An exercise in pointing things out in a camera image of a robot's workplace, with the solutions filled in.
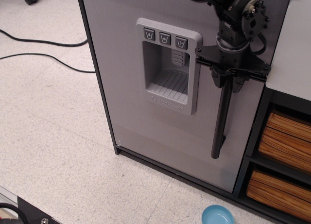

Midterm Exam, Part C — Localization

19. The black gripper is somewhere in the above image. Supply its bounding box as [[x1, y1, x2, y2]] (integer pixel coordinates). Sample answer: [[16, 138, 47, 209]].
[[195, 46, 271, 93]]

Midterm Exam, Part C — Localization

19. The black door handle bar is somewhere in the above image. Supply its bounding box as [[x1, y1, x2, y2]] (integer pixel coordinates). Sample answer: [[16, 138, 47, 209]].
[[211, 80, 232, 159]]

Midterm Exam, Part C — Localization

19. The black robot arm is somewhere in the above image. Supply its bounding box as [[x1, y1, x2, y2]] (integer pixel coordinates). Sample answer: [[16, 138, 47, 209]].
[[192, 0, 271, 93]]

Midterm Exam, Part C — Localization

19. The grey ice water dispenser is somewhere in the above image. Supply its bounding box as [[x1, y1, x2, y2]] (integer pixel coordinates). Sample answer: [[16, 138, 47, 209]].
[[136, 17, 203, 115]]

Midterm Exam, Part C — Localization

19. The white counter panel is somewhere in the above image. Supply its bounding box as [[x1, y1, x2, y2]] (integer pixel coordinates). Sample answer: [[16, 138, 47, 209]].
[[266, 0, 311, 101]]

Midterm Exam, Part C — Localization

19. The upper woven storage basket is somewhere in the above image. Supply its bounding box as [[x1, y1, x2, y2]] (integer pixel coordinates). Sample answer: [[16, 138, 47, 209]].
[[259, 110, 311, 174]]

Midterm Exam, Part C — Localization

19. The woven storage basket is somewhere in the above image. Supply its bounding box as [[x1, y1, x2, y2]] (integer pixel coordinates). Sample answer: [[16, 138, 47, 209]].
[[259, 110, 311, 174], [246, 170, 311, 223]]

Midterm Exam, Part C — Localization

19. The lower woven storage basket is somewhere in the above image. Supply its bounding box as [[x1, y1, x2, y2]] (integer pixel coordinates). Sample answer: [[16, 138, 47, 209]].
[[246, 170, 311, 223]]

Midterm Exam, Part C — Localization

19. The light blue bowl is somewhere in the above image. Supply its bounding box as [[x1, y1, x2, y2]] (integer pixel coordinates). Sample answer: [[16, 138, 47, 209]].
[[202, 205, 235, 224]]

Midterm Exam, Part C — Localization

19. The black fridge cabinet frame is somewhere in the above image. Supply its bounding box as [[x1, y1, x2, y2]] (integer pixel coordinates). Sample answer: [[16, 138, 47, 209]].
[[78, 0, 311, 224]]

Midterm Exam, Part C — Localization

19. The upper black floor cable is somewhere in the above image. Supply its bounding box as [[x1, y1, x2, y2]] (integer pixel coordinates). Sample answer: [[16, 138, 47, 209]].
[[0, 29, 88, 47]]

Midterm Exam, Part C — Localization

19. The black floor cable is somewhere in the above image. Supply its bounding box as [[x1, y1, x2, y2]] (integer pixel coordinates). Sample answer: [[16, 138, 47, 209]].
[[0, 53, 96, 73], [0, 29, 88, 47]]

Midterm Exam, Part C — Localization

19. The lower black floor cable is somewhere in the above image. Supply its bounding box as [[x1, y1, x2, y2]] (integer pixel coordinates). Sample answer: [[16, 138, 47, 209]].
[[0, 53, 96, 73]]

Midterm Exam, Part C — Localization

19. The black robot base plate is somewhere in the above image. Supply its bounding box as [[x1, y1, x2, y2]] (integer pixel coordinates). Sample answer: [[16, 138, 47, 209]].
[[0, 196, 61, 224]]

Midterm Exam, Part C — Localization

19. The black braided base cable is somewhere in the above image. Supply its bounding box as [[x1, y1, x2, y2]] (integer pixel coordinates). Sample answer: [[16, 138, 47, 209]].
[[0, 202, 30, 224]]

